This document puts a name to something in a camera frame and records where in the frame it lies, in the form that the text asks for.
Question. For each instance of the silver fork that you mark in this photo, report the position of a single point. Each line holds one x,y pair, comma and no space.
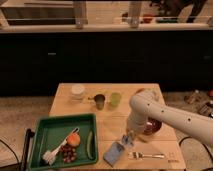
138,155

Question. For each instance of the green plastic cup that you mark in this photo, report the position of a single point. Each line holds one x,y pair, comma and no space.
115,99

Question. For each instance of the green cucumber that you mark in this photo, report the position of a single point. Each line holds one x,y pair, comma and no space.
89,145

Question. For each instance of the orange fruit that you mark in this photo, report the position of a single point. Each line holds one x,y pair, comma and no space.
74,139

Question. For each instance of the green plastic tray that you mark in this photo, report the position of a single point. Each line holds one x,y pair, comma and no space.
51,131

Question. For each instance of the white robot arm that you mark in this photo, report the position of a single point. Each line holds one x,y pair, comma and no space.
143,105

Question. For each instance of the red grape bunch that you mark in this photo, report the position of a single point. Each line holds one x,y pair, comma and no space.
69,153

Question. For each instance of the wooden table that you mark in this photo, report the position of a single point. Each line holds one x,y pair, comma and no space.
111,125

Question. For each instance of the dark red bowl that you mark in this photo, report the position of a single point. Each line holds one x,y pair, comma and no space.
152,126

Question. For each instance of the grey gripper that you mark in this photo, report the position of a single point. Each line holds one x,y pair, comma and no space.
128,139

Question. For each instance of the white dish brush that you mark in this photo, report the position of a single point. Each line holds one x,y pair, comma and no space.
49,157

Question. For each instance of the black cabinet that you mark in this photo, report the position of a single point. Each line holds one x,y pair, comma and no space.
36,63

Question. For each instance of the black stand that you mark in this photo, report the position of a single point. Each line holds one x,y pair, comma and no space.
28,135

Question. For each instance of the metal measuring cup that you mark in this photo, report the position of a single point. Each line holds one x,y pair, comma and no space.
97,101

